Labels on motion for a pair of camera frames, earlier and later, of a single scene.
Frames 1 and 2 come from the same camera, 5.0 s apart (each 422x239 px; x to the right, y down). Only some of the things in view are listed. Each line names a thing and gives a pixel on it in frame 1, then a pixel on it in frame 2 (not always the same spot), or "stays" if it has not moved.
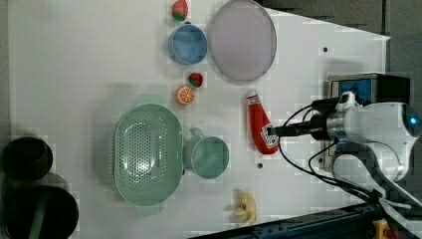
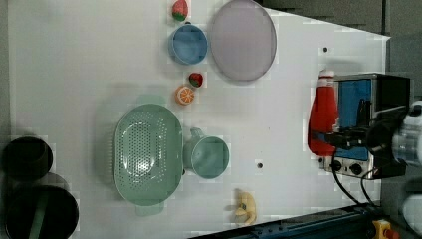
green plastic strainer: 148,154 stays
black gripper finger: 283,130 → 346,138
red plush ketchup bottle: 259,122 → 323,115
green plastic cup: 205,156 stays
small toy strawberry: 195,79 stays
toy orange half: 184,95 stays
